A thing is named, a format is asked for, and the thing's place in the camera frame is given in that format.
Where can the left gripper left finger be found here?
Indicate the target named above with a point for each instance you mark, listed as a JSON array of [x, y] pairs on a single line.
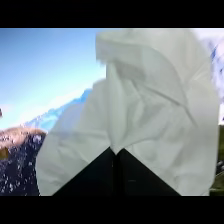
[[96, 180]]

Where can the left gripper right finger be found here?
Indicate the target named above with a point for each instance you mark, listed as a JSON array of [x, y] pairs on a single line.
[[136, 180]]

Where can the white shirt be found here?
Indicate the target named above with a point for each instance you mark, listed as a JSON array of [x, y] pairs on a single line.
[[156, 110]]

